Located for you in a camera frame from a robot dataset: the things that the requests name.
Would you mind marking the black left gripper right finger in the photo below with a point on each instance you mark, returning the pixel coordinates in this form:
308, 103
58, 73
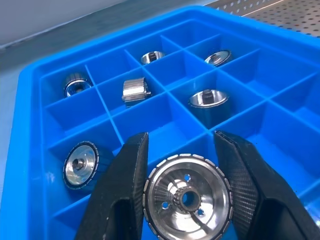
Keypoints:
252, 195

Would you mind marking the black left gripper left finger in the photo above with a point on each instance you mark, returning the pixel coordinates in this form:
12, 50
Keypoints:
117, 187

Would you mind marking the metal roller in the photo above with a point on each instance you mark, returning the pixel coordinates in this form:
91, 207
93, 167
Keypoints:
80, 167
208, 107
134, 91
76, 83
218, 58
152, 57
187, 197

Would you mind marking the blue plastic compartment tray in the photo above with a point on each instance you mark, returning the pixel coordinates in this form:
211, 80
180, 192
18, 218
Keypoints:
275, 75

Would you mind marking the perforated steel tray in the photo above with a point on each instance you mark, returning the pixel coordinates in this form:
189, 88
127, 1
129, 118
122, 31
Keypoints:
287, 15

